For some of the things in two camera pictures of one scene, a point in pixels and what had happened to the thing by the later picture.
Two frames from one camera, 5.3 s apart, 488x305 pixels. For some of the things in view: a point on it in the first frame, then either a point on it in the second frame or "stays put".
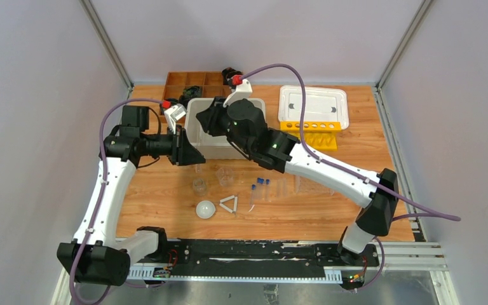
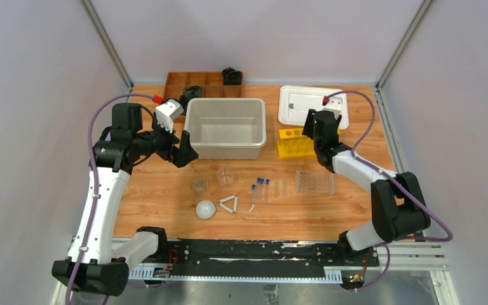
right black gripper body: [218, 123] to [309, 129]
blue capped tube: [267, 189] stays put
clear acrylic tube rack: [305, 186] stays put
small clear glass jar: [199, 187] stays put
